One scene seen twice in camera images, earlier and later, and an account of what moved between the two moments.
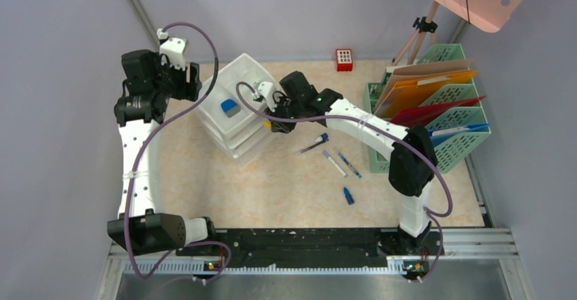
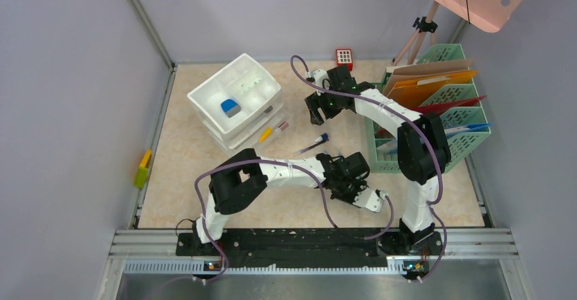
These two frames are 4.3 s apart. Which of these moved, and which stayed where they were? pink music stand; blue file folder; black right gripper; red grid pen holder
Moved: black right gripper
Stayed: blue file folder; pink music stand; red grid pen holder
